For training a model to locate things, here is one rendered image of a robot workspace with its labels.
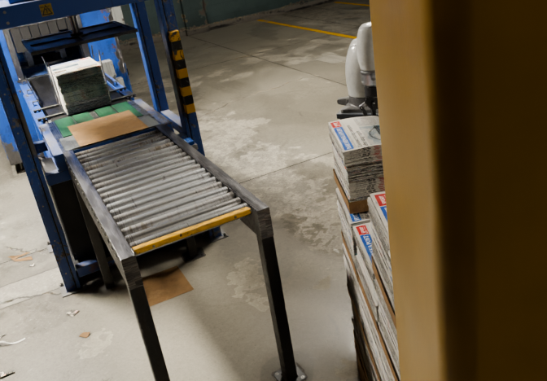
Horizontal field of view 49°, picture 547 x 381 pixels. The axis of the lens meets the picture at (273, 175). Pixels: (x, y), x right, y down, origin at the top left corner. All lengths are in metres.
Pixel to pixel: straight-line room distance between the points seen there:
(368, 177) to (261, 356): 1.14
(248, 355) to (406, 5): 2.61
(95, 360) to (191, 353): 0.46
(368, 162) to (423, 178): 1.69
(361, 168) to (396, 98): 1.68
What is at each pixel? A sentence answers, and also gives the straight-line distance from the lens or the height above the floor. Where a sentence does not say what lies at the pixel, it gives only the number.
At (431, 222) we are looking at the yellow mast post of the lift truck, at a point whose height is 1.65.
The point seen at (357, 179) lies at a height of 0.95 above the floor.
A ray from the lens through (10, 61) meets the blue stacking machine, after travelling 5.52.
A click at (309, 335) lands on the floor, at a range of 2.80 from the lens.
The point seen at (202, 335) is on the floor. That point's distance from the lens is 2.94.
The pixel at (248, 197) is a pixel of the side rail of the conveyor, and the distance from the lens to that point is 2.26.
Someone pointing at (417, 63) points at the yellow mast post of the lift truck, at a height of 1.71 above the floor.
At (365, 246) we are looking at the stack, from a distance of 1.79.
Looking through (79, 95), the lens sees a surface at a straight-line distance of 3.99.
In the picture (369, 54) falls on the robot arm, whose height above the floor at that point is 1.28.
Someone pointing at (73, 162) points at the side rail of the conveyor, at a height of 0.80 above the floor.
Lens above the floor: 1.75
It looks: 23 degrees down
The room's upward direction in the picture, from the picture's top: 9 degrees counter-clockwise
